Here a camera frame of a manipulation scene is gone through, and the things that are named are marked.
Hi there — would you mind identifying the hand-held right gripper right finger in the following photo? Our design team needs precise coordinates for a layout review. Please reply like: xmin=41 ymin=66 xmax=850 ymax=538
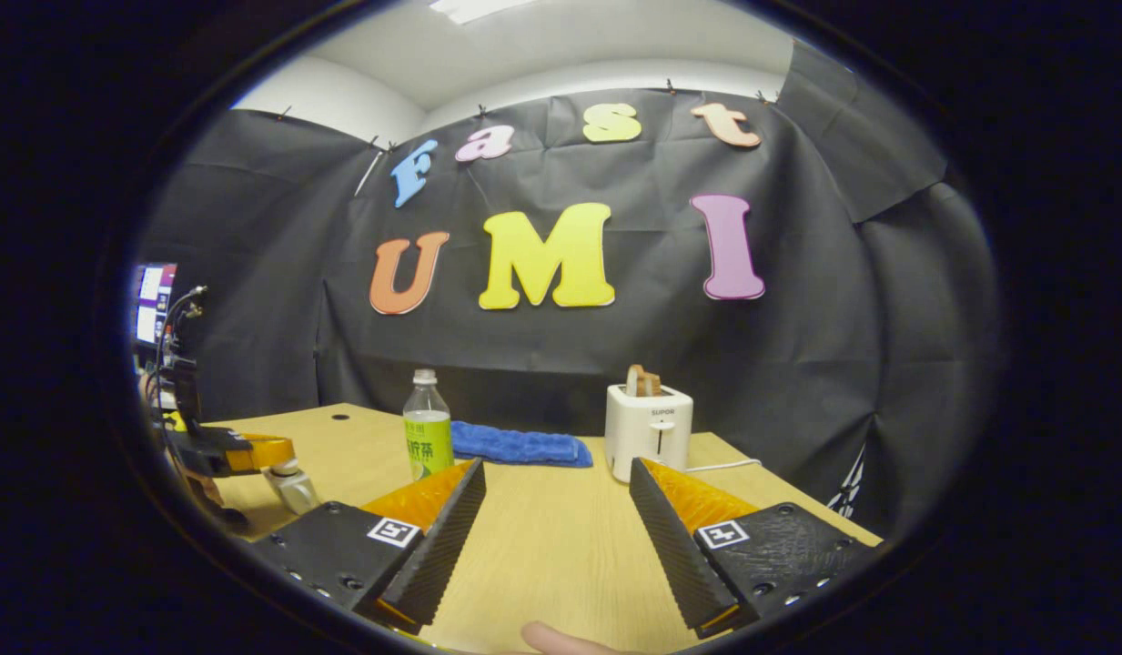
xmin=628 ymin=457 xmax=884 ymax=640

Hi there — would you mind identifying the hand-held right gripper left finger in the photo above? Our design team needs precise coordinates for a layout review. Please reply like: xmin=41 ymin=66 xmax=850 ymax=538
xmin=249 ymin=458 xmax=487 ymax=636

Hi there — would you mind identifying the white floral teacup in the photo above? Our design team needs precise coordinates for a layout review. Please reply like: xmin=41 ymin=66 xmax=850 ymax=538
xmin=264 ymin=459 xmax=321 ymax=517

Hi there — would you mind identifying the green label water bottle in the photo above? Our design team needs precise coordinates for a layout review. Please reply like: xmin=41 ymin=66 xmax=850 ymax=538
xmin=402 ymin=368 xmax=455 ymax=482

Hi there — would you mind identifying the computer monitor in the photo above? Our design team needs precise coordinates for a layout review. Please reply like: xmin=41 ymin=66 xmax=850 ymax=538
xmin=133 ymin=263 xmax=178 ymax=348

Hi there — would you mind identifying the white toaster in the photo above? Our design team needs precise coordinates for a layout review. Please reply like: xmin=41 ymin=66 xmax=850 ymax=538
xmin=603 ymin=383 xmax=694 ymax=484

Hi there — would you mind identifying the blue towel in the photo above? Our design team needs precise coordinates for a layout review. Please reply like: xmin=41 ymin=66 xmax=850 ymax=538
xmin=450 ymin=419 xmax=594 ymax=469

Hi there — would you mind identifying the ceiling light panel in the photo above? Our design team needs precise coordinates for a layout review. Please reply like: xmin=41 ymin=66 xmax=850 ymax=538
xmin=429 ymin=0 xmax=543 ymax=25

